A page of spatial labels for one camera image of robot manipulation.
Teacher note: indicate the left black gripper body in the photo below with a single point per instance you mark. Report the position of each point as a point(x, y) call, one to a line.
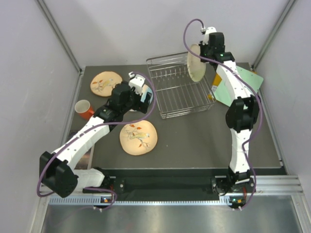
point(134, 97)

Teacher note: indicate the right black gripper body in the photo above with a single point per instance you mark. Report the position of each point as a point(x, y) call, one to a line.
point(210, 52)

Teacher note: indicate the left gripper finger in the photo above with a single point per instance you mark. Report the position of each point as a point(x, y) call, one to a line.
point(147, 95)
point(141, 107)

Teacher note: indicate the green and cream plate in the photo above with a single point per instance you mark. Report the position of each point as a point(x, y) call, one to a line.
point(196, 68)

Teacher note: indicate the bird plate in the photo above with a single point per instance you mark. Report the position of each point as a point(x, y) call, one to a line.
point(103, 83)
point(138, 138)

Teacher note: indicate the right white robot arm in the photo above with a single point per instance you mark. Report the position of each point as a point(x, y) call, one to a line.
point(243, 111)

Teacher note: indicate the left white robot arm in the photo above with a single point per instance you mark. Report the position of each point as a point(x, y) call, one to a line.
point(57, 169)

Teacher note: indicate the yellow cutting board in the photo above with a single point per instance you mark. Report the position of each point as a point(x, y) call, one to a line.
point(216, 82)

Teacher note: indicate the orange mug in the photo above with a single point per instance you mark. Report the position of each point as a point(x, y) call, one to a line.
point(84, 109)

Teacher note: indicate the green cutting board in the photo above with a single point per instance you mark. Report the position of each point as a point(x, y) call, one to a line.
point(250, 80)

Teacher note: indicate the book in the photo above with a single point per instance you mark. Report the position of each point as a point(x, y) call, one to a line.
point(86, 159)

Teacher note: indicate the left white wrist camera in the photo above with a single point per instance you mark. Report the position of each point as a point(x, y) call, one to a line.
point(137, 82)

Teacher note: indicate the wire dish rack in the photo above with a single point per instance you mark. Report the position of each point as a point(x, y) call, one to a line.
point(177, 94)

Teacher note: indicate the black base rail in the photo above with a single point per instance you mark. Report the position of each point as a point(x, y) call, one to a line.
point(156, 186)

